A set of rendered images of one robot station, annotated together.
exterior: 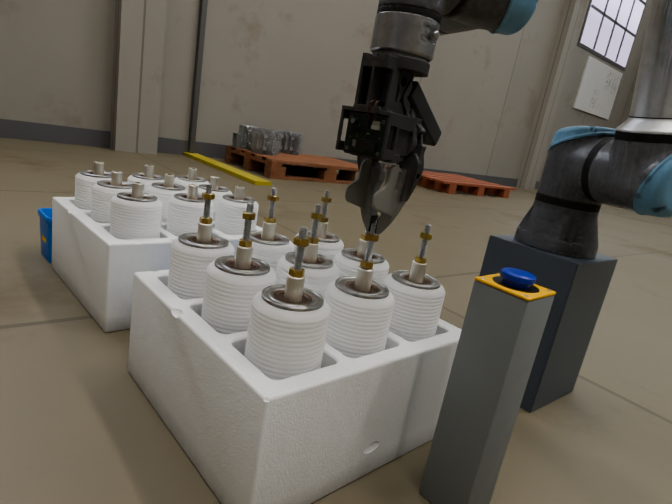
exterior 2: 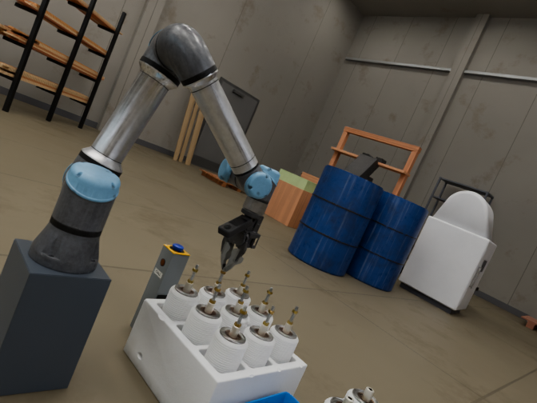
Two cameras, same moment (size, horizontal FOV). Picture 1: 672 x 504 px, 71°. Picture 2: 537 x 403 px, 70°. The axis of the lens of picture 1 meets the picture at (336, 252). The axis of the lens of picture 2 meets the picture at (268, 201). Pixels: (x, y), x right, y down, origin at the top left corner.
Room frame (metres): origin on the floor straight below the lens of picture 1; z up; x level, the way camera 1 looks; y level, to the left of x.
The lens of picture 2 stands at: (1.85, -0.10, 0.70)
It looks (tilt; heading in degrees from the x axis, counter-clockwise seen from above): 5 degrees down; 175
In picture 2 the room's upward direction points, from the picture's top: 24 degrees clockwise
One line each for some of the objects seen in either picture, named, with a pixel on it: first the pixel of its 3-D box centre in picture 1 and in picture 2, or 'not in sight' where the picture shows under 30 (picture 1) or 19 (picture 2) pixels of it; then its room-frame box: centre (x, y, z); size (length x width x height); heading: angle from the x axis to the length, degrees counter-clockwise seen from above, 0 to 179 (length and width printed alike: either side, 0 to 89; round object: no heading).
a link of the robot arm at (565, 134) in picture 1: (582, 163); (88, 194); (0.91, -0.43, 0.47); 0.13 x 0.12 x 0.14; 24
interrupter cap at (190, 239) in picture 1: (203, 241); (285, 332); (0.70, 0.21, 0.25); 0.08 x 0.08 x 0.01
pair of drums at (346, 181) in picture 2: not in sight; (359, 229); (-2.12, 1.22, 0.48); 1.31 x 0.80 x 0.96; 126
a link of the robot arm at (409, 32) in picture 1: (405, 42); (254, 205); (0.60, -0.04, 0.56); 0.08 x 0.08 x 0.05
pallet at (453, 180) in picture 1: (450, 182); not in sight; (5.18, -1.10, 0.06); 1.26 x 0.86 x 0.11; 132
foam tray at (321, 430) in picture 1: (294, 353); (216, 357); (0.69, 0.04, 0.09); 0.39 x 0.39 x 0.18; 44
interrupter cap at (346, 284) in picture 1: (361, 288); (214, 292); (0.61, -0.04, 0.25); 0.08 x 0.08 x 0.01
